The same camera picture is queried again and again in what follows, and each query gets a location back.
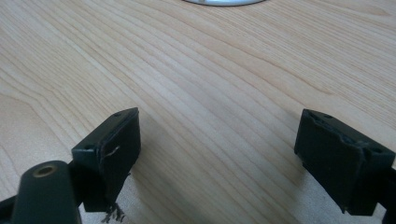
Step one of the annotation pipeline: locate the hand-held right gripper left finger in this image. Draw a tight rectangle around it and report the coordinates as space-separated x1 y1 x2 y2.
71 106 142 224

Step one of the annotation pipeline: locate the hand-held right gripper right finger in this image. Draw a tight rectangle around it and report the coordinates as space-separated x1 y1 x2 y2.
293 108 396 217

